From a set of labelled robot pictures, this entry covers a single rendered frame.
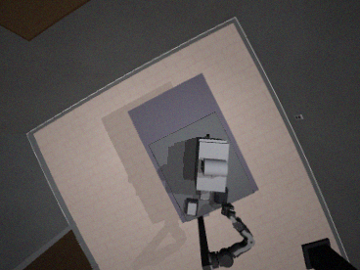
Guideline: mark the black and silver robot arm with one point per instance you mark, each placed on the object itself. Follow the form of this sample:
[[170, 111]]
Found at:
[[225, 258]]

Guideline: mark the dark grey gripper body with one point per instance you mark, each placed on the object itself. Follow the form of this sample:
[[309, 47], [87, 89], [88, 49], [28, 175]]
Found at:
[[225, 209]]

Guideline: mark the grey horizontal cylinder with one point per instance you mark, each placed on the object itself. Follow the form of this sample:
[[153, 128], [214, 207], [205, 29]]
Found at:
[[215, 167]]

